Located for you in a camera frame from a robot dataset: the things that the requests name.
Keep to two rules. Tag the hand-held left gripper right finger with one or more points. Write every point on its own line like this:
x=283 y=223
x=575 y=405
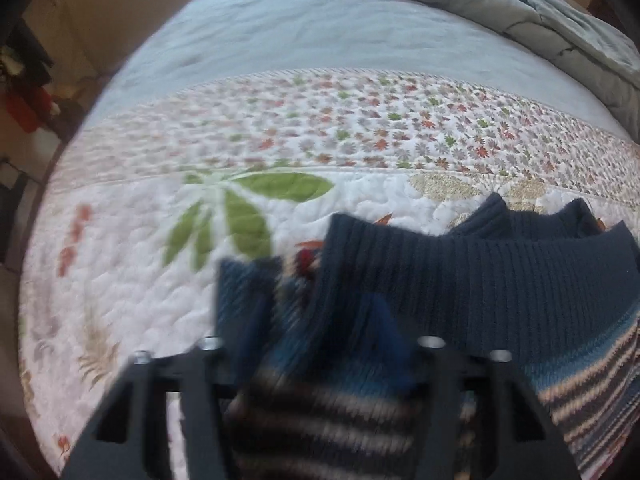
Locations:
x=395 y=340

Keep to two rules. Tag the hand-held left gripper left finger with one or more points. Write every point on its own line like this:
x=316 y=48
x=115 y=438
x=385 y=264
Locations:
x=200 y=385

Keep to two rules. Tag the striped knit sweater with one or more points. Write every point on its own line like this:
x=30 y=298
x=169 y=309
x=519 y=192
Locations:
x=500 y=285

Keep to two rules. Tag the floral quilted bedspread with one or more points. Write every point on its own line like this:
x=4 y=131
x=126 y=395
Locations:
x=125 y=280

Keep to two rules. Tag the red cloth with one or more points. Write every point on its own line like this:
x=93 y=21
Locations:
x=25 y=110

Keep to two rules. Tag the light blue bed sheet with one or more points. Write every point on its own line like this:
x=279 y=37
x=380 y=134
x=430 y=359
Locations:
x=300 y=25

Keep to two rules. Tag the black hanging garment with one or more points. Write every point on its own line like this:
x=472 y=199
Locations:
x=25 y=50

